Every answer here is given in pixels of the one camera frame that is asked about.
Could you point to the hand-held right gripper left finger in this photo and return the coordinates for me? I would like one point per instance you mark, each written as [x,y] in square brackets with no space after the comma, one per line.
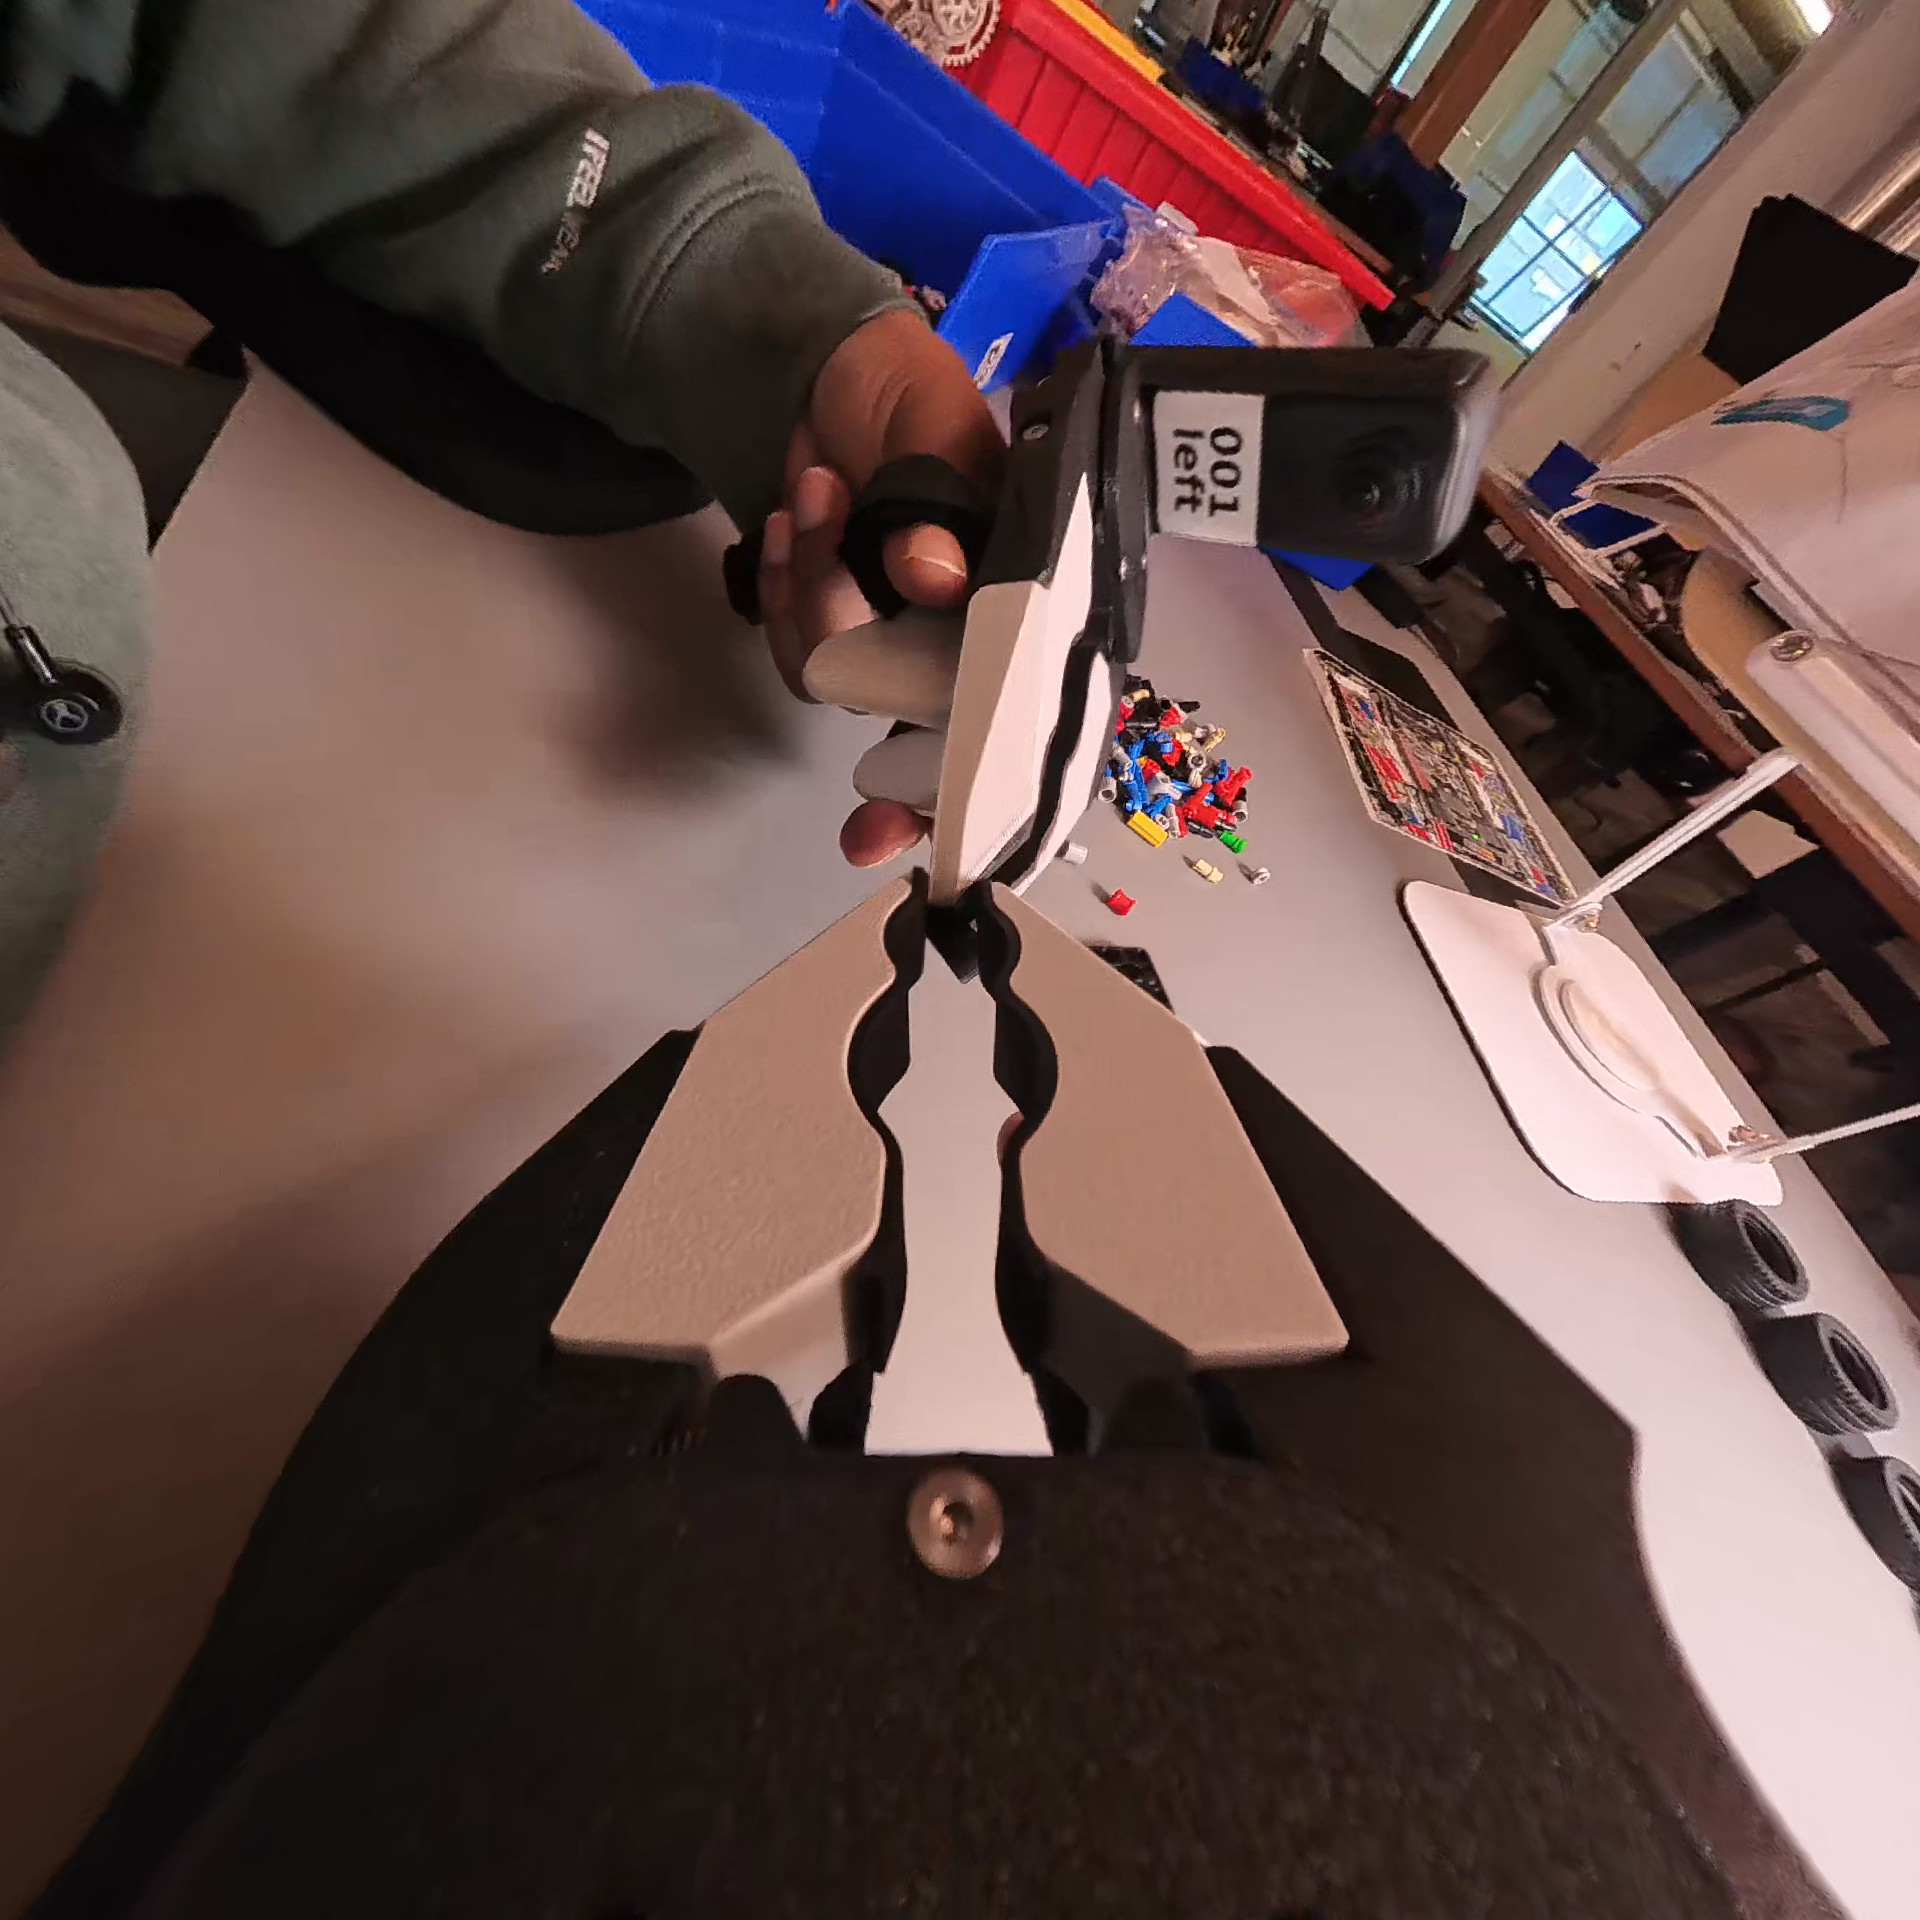
[719,1185]

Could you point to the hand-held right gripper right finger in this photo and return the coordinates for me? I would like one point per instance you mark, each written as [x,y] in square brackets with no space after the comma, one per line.
[1170,1199]

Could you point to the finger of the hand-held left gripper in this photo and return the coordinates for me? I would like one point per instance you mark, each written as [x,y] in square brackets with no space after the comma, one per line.
[1090,763]
[1012,706]

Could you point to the person's left forearm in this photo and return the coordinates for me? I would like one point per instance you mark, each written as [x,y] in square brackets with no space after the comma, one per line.
[526,196]

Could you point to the pile of colourful lego pieces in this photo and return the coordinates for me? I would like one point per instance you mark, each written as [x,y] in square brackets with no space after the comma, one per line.
[1180,763]

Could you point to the printed lego instruction sheet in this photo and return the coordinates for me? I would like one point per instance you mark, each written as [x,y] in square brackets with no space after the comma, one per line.
[1424,779]

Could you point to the person's left hand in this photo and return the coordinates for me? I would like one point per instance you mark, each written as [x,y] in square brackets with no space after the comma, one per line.
[902,412]

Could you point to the small blue storage bin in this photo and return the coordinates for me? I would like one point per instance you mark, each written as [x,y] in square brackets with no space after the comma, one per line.
[1327,569]
[1021,291]
[1592,504]

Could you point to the crumpled clear plastic bag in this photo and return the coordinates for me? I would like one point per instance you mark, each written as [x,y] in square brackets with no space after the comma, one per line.
[1215,271]

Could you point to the window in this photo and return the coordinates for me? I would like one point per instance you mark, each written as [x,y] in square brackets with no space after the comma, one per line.
[1561,248]

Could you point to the cardboard box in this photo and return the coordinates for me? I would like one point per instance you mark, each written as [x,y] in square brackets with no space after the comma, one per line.
[1667,404]

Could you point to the red storage bin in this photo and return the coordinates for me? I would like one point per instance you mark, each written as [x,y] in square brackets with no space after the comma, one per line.
[1111,104]

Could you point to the white printed banner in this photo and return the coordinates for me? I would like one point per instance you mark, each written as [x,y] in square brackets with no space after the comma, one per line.
[1800,448]

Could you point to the black panel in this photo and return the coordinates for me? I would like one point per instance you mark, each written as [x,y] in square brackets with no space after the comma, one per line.
[1815,285]

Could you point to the large blue storage bin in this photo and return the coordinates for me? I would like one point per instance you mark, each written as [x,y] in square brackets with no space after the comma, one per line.
[706,47]
[930,164]

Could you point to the white stand rod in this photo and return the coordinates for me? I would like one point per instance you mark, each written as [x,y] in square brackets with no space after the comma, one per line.
[1679,840]
[1830,1133]

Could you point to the white toy gear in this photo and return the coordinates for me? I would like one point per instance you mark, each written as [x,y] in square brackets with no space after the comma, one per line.
[948,28]

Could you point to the person's green hoodie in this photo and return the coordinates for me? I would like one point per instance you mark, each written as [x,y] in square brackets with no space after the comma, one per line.
[62,524]

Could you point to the black rectangular lego frame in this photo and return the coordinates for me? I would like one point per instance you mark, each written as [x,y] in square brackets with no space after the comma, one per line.
[1134,976]

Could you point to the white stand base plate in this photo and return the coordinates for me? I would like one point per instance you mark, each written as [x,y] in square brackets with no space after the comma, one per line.
[1499,1022]

